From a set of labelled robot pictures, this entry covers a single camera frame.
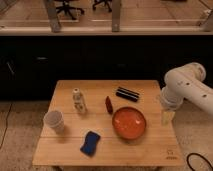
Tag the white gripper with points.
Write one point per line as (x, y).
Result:
(170, 101)

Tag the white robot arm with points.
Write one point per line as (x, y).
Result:
(185, 82)

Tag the orange bowl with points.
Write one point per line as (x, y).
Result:
(129, 123)

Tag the black rectangular case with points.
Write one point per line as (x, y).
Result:
(127, 94)

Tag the dark red oblong object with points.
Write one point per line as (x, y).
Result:
(109, 105)

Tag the blue sponge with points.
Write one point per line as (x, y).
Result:
(90, 143)

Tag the wooden table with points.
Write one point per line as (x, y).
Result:
(157, 147)

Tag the small white bottle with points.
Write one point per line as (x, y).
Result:
(79, 102)

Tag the white paper cup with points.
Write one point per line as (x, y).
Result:
(54, 120)

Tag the black office chair base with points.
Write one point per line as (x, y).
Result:
(66, 8)

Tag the grey metal post centre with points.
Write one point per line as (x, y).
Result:
(116, 7)

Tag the grey metal post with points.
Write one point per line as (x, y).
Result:
(116, 7)
(52, 16)

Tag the grey metal post left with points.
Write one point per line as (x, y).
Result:
(52, 16)

